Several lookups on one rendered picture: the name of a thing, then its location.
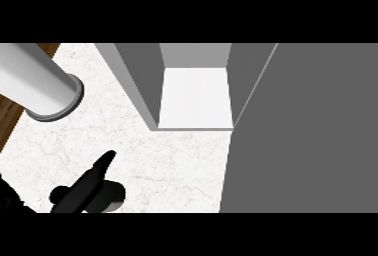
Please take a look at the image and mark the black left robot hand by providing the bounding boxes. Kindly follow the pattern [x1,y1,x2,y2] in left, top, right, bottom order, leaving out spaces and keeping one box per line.
[0,149,117,214]

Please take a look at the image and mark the grey open cabinet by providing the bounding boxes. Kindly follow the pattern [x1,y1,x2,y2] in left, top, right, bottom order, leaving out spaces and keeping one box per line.
[94,43,280,132]

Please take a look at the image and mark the white cylinder with grey rim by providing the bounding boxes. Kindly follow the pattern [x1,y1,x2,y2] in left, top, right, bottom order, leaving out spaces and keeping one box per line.
[0,43,85,123]

